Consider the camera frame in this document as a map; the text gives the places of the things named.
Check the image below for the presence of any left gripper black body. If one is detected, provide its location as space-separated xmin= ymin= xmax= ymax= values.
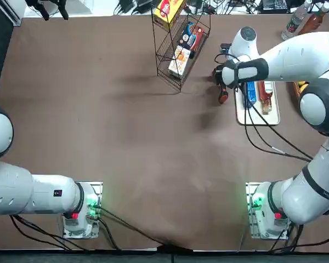
xmin=25 ymin=0 xmax=68 ymax=7

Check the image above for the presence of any blue Oreo cookie box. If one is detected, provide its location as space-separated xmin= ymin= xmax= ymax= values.
xmin=242 ymin=81 xmax=257 ymax=108

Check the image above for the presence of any white rectangular tray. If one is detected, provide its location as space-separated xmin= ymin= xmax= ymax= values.
xmin=234 ymin=81 xmax=281 ymax=126

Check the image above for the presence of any silver aluminium profile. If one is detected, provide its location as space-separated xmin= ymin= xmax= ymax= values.
xmin=0 ymin=0 xmax=27 ymax=27

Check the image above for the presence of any yellow snack box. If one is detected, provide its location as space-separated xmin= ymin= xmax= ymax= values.
xmin=153 ymin=0 xmax=187 ymax=30

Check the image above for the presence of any white cracker box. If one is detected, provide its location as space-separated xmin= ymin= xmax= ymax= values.
xmin=168 ymin=45 xmax=192 ymax=77

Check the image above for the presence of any dark chocolate cookie box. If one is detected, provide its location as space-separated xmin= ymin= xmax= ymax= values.
xmin=180 ymin=21 xmax=205 ymax=52

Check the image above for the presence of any black labelled power adapter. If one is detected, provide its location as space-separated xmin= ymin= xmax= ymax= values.
xmin=262 ymin=0 xmax=287 ymax=12

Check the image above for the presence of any clear water bottle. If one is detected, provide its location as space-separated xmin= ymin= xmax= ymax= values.
xmin=281 ymin=4 xmax=309 ymax=41

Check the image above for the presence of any brown wicker basket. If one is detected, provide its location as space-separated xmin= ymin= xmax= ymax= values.
xmin=292 ymin=81 xmax=309 ymax=102

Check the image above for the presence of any small amber juice bottle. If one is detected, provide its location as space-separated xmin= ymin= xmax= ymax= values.
xmin=297 ymin=3 xmax=329 ymax=36

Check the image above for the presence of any black wire rack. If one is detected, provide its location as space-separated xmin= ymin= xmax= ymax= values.
xmin=151 ymin=0 xmax=211 ymax=93

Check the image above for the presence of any black base cable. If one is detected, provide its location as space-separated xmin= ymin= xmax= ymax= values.
xmin=97 ymin=205 xmax=171 ymax=247

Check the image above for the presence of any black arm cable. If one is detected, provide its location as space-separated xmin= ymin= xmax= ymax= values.
xmin=246 ymin=92 xmax=315 ymax=161

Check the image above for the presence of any black cable with silver connector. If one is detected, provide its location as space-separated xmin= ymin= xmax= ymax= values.
xmin=243 ymin=82 xmax=314 ymax=163

